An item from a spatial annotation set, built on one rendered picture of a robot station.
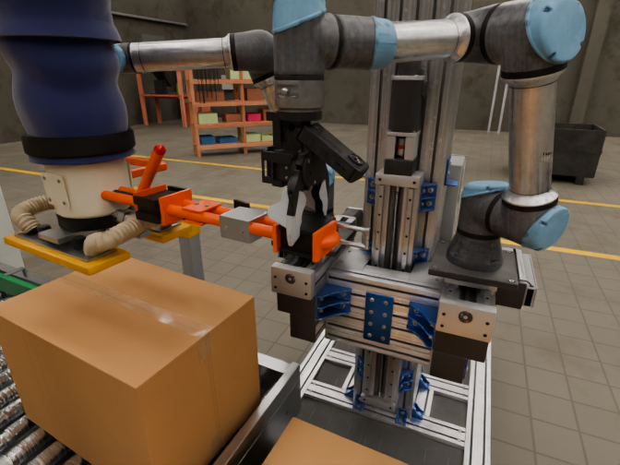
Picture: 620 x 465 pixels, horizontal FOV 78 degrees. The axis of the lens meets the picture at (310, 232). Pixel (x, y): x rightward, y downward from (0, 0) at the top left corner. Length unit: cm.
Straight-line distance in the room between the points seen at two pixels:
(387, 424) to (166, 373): 108
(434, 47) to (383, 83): 41
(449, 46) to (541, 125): 24
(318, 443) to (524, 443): 117
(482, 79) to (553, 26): 1201
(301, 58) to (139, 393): 71
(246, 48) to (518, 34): 65
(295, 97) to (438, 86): 72
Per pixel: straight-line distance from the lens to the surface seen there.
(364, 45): 64
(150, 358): 97
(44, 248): 106
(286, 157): 61
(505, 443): 216
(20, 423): 158
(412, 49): 86
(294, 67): 59
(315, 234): 60
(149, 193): 90
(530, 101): 92
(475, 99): 1289
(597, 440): 237
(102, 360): 101
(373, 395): 167
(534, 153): 96
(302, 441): 128
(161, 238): 101
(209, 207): 78
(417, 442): 176
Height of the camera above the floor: 153
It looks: 22 degrees down
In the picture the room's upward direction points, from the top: straight up
